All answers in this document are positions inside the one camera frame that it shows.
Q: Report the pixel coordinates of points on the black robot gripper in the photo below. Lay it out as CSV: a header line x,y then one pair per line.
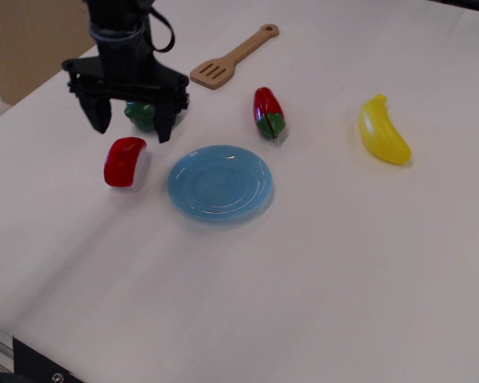
x,y
127,71

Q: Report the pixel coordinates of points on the red and white toy sushi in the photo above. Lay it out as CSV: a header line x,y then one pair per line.
x,y
123,162

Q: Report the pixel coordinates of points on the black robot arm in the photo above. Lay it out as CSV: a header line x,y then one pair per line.
x,y
117,21

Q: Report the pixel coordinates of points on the blue plastic plate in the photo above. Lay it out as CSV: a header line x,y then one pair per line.
x,y
220,182

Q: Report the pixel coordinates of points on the green toy bell pepper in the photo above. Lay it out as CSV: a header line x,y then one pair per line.
x,y
141,115

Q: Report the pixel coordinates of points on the wooden slotted spatula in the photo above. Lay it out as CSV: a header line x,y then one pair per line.
x,y
214,73

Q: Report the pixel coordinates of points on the red and green toy chili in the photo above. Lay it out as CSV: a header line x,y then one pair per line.
x,y
268,115

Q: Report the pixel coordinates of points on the yellow toy banana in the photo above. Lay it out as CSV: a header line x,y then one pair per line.
x,y
379,135

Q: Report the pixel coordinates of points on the black corner bracket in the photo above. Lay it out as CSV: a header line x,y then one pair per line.
x,y
33,365

